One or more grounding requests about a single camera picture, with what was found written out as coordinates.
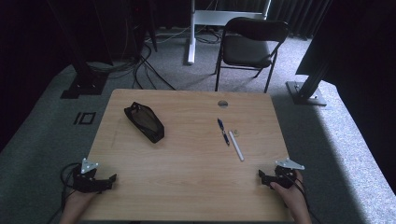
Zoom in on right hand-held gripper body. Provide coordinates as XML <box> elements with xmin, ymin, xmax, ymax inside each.
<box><xmin>273</xmin><ymin>158</ymin><xmax>305</xmax><ymax>189</ymax></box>

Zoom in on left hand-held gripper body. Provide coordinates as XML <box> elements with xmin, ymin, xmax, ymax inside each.
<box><xmin>73</xmin><ymin>158</ymin><xmax>108</xmax><ymax>194</ymax></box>

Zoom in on white pen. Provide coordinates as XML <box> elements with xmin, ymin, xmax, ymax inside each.
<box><xmin>228</xmin><ymin>130</ymin><xmax>246</xmax><ymax>162</ymax></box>

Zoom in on blue pen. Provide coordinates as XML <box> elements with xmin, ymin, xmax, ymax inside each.
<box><xmin>217</xmin><ymin>118</ymin><xmax>231</xmax><ymax>147</ymax></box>

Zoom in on black pencil case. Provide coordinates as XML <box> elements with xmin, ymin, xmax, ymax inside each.
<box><xmin>123</xmin><ymin>101</ymin><xmax>165</xmax><ymax>145</ymax></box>

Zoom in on person's right hand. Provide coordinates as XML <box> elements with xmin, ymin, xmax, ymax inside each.
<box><xmin>270</xmin><ymin>170</ymin><xmax>308</xmax><ymax>210</ymax></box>

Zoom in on person's left hand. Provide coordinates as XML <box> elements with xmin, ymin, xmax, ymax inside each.
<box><xmin>64</xmin><ymin>191</ymin><xmax>98</xmax><ymax>216</ymax></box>

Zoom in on black stand with grey base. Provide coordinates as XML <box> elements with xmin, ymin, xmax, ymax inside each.
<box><xmin>285</xmin><ymin>59</ymin><xmax>332</xmax><ymax>107</ymax></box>

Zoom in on black stand with square base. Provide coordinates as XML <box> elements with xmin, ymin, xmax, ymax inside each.
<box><xmin>46</xmin><ymin>0</ymin><xmax>109</xmax><ymax>100</ymax></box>

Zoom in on black folding chair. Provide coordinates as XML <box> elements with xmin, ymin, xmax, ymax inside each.
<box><xmin>214</xmin><ymin>16</ymin><xmax>290</xmax><ymax>94</ymax></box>

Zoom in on dark pleated curtain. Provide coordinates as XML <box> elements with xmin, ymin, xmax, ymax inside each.
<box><xmin>267</xmin><ymin>0</ymin><xmax>332</xmax><ymax>40</ymax></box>

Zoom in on left hand-held gripper cable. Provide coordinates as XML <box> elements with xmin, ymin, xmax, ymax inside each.
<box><xmin>46</xmin><ymin>161</ymin><xmax>82</xmax><ymax>224</ymax></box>

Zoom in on hand-held gripper cable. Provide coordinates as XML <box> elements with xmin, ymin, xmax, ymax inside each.
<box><xmin>46</xmin><ymin>161</ymin><xmax>82</xmax><ymax>224</ymax></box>
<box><xmin>284</xmin><ymin>172</ymin><xmax>321</xmax><ymax>224</ymax></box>

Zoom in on right hand-held gripper cable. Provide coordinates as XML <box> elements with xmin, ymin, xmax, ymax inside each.
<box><xmin>284</xmin><ymin>172</ymin><xmax>321</xmax><ymax>224</ymax></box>

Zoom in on black floor cables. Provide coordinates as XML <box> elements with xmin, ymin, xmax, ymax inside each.
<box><xmin>87</xmin><ymin>40</ymin><xmax>177</xmax><ymax>91</ymax></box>

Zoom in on white desk frame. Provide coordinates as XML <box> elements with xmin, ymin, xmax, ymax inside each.
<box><xmin>186</xmin><ymin>0</ymin><xmax>273</xmax><ymax>66</ymax></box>

